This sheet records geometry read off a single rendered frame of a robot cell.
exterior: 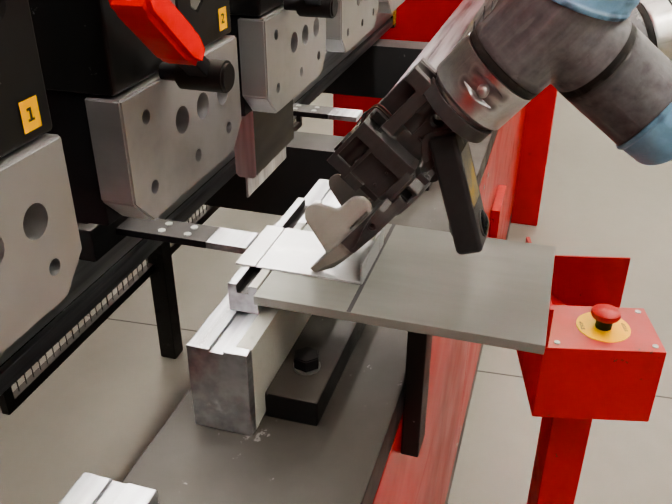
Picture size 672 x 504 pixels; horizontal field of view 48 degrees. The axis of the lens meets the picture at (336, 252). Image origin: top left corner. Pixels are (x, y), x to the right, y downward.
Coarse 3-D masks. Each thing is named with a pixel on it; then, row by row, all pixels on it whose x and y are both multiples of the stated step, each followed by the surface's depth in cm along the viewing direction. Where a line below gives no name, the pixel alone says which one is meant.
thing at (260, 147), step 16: (256, 112) 66; (288, 112) 73; (240, 128) 66; (256, 128) 66; (272, 128) 70; (288, 128) 74; (240, 144) 67; (256, 144) 67; (272, 144) 70; (240, 160) 68; (256, 160) 67; (272, 160) 74; (240, 176) 68; (256, 176) 70
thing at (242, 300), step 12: (300, 204) 86; (288, 216) 84; (300, 216) 86; (240, 276) 72; (252, 276) 74; (228, 288) 72; (240, 288) 72; (252, 288) 71; (240, 300) 72; (252, 300) 71; (252, 312) 72
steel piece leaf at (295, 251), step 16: (288, 240) 78; (304, 240) 78; (272, 256) 75; (288, 256) 75; (304, 256) 75; (320, 256) 75; (352, 256) 75; (368, 256) 72; (288, 272) 73; (304, 272) 73; (320, 272) 73; (336, 272) 73; (352, 272) 73
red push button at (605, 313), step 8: (600, 304) 103; (608, 304) 103; (592, 312) 102; (600, 312) 101; (608, 312) 101; (616, 312) 101; (600, 320) 101; (608, 320) 100; (616, 320) 100; (600, 328) 102; (608, 328) 102
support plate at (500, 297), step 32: (384, 256) 76; (416, 256) 76; (448, 256) 76; (480, 256) 76; (512, 256) 76; (544, 256) 76; (288, 288) 70; (320, 288) 70; (352, 288) 70; (384, 288) 70; (416, 288) 70; (448, 288) 70; (480, 288) 70; (512, 288) 70; (544, 288) 70; (352, 320) 67; (384, 320) 66; (416, 320) 66; (448, 320) 66; (480, 320) 66; (512, 320) 66; (544, 320) 66
